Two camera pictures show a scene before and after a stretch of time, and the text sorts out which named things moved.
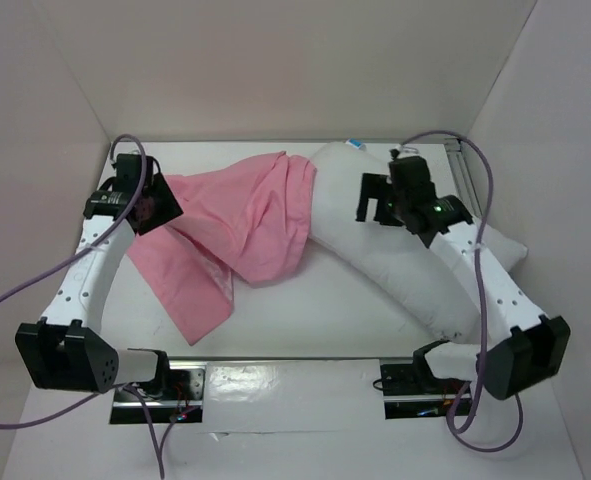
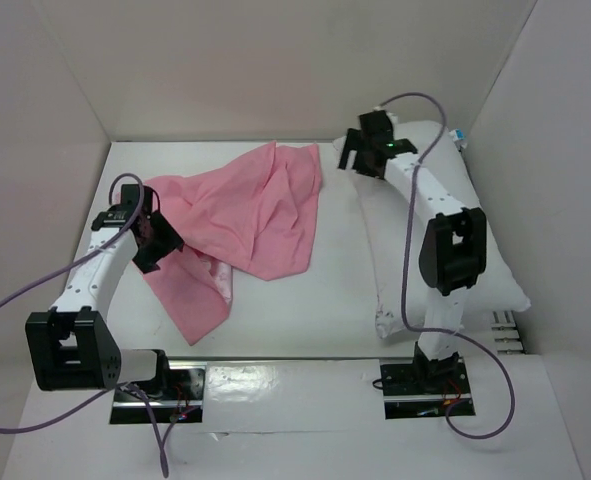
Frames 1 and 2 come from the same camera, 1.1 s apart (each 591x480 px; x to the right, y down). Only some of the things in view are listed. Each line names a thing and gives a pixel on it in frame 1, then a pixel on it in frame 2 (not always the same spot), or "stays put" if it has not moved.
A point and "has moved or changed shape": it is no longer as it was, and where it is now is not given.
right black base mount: [412, 391] stays put
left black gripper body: [164, 207] -> [163, 240]
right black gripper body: [380, 198] -> [353, 151]
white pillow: [387, 256] has moved or changed shape
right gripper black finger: [373, 185] -> [353, 143]
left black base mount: [175, 392] stays put
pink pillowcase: [243, 220] has moved or changed shape
